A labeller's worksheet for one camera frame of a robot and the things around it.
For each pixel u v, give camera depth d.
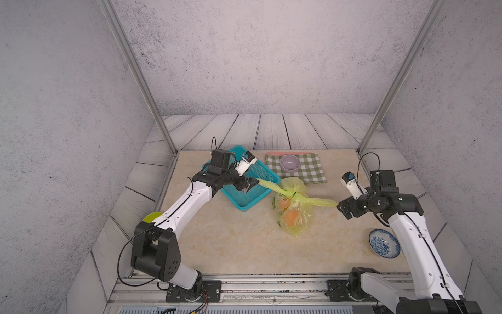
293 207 0.80
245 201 0.89
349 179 0.67
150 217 0.46
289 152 1.22
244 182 0.72
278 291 0.75
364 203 0.64
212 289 0.73
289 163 1.10
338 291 0.73
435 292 0.37
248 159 0.71
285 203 0.84
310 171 1.10
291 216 0.82
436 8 0.70
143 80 0.89
